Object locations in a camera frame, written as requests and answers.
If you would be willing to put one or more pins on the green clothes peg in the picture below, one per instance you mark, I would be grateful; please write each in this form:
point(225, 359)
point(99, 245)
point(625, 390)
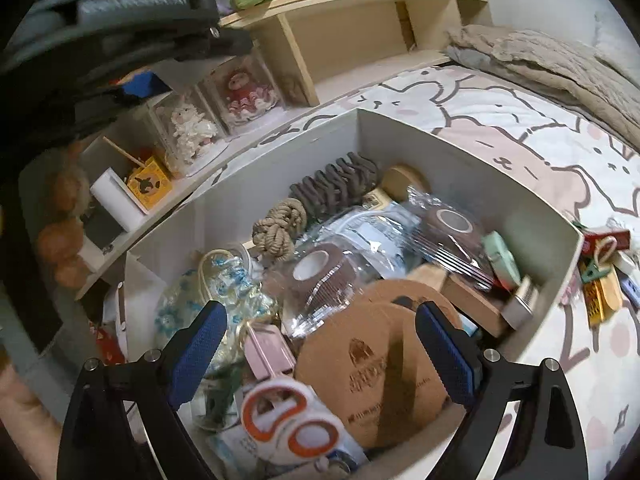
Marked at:
point(595, 271)

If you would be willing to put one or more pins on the oval wooden box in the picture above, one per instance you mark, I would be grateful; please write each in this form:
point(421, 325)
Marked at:
point(612, 292)

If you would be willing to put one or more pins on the purple tube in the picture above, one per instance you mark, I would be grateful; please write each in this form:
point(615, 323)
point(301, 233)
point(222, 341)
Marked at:
point(632, 290)

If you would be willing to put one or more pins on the wooden block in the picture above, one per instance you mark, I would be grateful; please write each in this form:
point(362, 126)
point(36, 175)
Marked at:
point(475, 302)

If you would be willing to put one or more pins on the mint green tape dispenser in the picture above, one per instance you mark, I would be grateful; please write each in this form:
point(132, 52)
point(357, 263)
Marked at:
point(502, 260)

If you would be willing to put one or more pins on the cartoon printed bed sheet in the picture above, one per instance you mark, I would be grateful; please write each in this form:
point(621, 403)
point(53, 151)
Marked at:
point(550, 160)

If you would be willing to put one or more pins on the orange small packet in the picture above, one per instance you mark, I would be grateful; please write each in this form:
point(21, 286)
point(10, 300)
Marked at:
point(593, 305)

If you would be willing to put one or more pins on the clear plastic bag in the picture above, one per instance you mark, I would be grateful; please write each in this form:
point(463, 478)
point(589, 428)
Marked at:
point(385, 265)

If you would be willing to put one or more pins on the pink plastic case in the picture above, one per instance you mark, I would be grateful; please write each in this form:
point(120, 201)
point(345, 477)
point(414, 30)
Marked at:
point(270, 352)

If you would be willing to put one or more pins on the round cork coaster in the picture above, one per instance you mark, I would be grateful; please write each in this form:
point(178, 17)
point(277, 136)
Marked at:
point(370, 365)
point(400, 292)

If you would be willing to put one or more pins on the beige blanket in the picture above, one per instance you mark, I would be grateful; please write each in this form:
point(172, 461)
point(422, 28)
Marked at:
point(540, 60)

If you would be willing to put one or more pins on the clear box with red doll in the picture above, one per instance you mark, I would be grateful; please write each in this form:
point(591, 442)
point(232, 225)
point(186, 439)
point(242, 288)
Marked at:
point(247, 92)

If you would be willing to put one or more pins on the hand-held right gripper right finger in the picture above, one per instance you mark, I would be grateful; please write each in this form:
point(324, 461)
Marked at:
point(445, 355)

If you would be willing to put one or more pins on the round wooden item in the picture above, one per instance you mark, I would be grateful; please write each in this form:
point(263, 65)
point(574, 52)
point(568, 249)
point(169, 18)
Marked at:
point(405, 180)

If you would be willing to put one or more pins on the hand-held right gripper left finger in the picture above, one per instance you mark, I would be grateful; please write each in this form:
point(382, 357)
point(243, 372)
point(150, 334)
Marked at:
point(197, 350)

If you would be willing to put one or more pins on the brown hair claw clip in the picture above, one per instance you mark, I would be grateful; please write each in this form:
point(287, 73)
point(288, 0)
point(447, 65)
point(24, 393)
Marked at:
point(335, 185)

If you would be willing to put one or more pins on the orange white scissors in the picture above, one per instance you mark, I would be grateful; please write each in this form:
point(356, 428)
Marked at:
point(300, 435)

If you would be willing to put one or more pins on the white ribbed small box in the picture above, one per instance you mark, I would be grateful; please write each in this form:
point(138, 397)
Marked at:
point(522, 305)

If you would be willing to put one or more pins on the blue white packet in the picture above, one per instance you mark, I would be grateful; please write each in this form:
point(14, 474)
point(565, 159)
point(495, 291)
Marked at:
point(370, 230)

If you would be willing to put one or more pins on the white paper bag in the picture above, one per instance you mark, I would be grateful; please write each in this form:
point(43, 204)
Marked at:
point(140, 290)

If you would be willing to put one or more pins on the wooden headboard shelf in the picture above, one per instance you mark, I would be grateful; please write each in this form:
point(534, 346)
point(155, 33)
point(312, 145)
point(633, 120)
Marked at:
point(350, 40)

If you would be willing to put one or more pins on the brown tape roll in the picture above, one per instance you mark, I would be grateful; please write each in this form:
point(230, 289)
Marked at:
point(445, 240)
point(325, 290)

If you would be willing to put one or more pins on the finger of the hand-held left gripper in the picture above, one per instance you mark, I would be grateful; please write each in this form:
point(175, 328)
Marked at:
point(220, 42)
point(142, 87)

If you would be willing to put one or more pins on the white storage box container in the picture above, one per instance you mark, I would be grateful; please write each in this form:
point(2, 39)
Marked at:
point(450, 145)

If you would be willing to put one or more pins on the brown plush toy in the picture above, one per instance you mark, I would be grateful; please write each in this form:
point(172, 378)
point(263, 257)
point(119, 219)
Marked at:
point(62, 240)

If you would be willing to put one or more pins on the yellow printed small box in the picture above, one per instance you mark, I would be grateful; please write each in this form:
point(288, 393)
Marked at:
point(150, 185)

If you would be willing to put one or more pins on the red cardboard box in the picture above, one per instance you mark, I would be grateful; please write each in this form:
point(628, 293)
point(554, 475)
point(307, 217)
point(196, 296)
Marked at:
point(607, 238)

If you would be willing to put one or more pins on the person's left forearm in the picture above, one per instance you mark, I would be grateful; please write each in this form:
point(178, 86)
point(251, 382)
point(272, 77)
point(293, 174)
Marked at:
point(25, 410)

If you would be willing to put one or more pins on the blue floral plastic bag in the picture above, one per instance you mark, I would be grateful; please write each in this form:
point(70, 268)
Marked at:
point(195, 295)

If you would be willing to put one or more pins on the clear box with white doll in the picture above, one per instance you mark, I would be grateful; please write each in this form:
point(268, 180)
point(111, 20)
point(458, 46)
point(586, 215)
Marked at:
point(190, 127)

